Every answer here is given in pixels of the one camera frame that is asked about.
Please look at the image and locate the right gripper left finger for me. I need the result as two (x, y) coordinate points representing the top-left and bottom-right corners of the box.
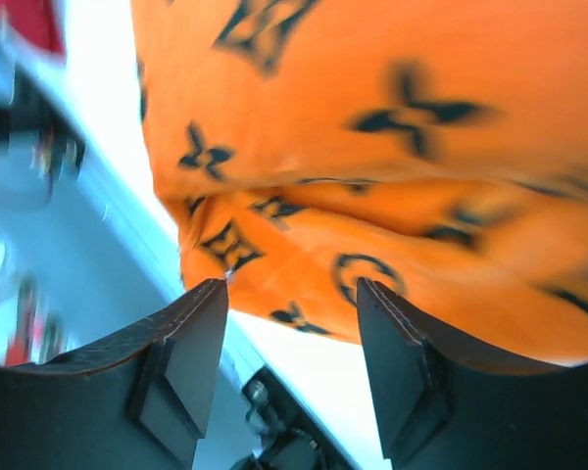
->
(0, 279), (228, 469)

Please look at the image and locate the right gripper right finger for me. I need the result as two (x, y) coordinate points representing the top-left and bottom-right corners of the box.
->
(357, 278), (588, 469)

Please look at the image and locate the orange black patterned pillowcase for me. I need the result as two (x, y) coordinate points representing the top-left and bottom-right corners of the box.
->
(131, 1), (588, 365)

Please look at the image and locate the red cartoon patterned pillow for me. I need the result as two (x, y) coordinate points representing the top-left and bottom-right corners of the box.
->
(0, 0), (66, 58)

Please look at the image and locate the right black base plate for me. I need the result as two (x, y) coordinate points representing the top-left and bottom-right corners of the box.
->
(232, 366), (356, 470)

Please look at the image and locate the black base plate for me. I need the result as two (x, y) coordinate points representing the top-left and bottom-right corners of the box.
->
(232, 366), (356, 470)
(0, 67), (86, 211)

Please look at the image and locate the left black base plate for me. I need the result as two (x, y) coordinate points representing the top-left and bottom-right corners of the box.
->
(0, 67), (86, 211)

